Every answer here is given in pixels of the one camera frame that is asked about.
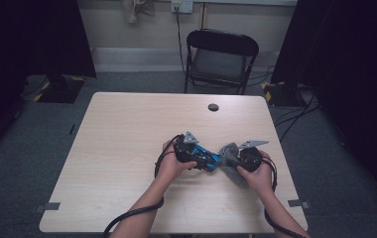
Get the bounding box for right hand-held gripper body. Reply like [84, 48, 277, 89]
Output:
[237, 139, 271, 174]

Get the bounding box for black curtain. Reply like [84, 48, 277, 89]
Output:
[0, 0, 97, 167]
[270, 0, 377, 212]

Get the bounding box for black floor cable bundle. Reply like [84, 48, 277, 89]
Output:
[273, 88, 321, 144]

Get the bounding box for thin upright pole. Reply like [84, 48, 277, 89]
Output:
[199, 2, 208, 30]

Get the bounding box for white wall socket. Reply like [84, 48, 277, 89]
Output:
[171, 0, 194, 14]

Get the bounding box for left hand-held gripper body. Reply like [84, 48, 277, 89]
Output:
[173, 130, 200, 164]

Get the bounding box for right hand-held gripper cable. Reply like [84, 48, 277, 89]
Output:
[261, 155, 306, 238]

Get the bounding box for hand-held gripper cable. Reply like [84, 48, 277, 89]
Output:
[261, 155, 306, 238]
[101, 133, 185, 238]

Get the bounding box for left hand-held gripper cable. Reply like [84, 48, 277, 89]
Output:
[101, 133, 185, 238]

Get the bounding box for beige hanging cloth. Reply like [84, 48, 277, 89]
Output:
[120, 0, 156, 25]

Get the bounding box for black stand base yellow tape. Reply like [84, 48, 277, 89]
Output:
[260, 80, 308, 108]
[32, 73, 87, 104]

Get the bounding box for person's left hand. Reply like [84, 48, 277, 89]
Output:
[156, 140, 197, 184]

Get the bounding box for grey sock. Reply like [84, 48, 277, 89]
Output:
[218, 142, 249, 186]

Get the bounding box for grey tape strip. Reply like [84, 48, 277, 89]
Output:
[287, 198, 311, 210]
[34, 201, 62, 214]

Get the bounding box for blue toy car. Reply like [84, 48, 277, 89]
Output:
[189, 143, 222, 174]

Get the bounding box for black folding chair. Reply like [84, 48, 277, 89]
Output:
[184, 28, 260, 96]

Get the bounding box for person's right hand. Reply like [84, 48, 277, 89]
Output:
[236, 151, 276, 197]

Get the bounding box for black wall socket cable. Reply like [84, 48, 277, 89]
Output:
[175, 7, 188, 75]

